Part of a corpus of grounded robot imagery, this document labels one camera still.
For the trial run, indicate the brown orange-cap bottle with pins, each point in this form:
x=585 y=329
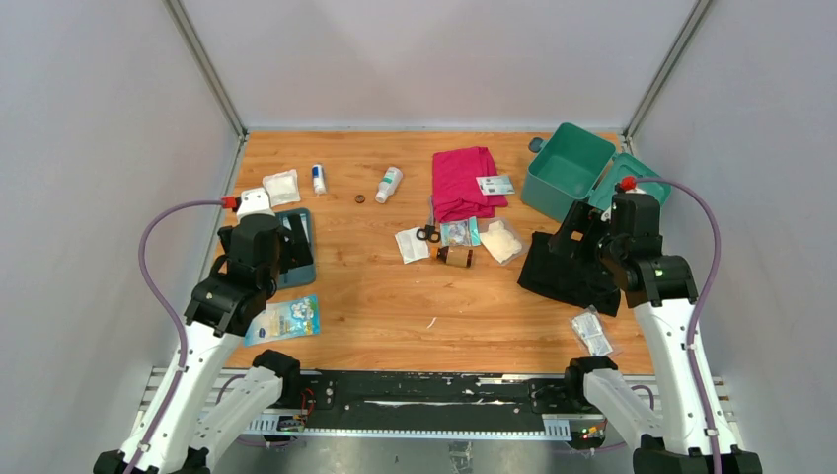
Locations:
x=456 y=256

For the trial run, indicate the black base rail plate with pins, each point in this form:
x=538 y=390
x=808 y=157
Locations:
x=455 y=405

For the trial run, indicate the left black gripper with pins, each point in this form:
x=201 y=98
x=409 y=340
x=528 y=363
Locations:
x=295 y=252

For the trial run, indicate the white card label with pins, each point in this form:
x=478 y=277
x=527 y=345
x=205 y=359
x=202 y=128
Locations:
x=499 y=185

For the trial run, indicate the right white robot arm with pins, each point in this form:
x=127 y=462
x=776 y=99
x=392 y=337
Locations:
x=691 y=433

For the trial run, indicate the white gauze pack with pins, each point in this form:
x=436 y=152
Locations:
x=282 y=188

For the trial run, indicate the clear bag of items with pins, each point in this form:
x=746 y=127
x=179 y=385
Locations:
x=589 y=330

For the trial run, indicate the teal medicine box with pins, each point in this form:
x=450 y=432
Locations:
x=573 y=165

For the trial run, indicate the small white blue tube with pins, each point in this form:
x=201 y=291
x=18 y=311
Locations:
x=319 y=184

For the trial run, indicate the black handled scissors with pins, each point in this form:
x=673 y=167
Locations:
x=429 y=232

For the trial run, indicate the white green-label bottle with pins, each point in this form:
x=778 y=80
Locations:
x=388 y=184

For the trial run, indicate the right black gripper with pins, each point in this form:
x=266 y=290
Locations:
x=583 y=218

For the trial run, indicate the blue cartoon packet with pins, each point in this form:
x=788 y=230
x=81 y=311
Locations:
x=285 y=320

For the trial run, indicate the teal divided tray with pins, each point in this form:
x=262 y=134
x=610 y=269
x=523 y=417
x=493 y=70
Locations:
x=297 y=258

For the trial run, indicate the teal patterned small packet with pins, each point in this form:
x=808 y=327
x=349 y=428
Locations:
x=463 y=232

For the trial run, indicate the pink folded cloth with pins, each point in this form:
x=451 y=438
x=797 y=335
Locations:
x=455 y=188

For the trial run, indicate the white paper sachet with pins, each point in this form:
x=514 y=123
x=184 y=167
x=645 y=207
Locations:
x=411 y=248

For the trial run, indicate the cotton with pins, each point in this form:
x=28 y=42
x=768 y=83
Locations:
x=500 y=239

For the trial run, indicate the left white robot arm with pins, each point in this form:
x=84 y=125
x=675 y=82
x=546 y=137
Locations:
x=177 y=434

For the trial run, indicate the black cloth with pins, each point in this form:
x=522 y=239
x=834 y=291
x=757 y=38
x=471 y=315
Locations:
x=559 y=278

